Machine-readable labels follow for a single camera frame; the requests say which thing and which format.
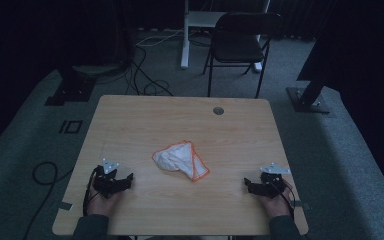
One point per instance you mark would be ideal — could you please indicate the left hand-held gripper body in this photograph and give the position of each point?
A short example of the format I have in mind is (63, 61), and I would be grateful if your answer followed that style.
(106, 181)

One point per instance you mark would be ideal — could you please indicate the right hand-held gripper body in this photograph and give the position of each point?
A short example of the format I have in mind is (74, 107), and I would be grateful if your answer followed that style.
(270, 185)

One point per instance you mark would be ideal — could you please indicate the white cloth with orange trim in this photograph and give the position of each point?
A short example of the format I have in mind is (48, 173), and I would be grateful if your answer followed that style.
(181, 160)

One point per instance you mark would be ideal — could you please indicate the person's right hand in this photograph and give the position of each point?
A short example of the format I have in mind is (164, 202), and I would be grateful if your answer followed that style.
(276, 205)

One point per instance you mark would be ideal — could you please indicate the person's left hand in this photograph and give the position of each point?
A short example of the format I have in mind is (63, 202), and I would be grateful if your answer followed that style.
(101, 203)

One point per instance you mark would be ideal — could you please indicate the grey tape strip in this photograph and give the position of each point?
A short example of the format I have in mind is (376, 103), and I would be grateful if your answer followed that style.
(301, 204)

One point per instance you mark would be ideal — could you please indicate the round grey table grommet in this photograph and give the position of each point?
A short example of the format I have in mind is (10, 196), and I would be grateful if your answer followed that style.
(218, 110)

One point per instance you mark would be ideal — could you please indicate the black slanted stand with base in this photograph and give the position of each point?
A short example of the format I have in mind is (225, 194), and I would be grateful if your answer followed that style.
(310, 96)

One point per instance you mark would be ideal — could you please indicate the black stand with square base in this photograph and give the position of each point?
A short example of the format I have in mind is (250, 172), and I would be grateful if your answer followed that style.
(71, 88)

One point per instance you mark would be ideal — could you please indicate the black folding chair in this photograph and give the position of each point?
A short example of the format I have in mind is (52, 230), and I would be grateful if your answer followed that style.
(236, 43)

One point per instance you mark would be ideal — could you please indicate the white desk frame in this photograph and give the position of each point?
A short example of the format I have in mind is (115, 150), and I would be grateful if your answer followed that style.
(186, 40)

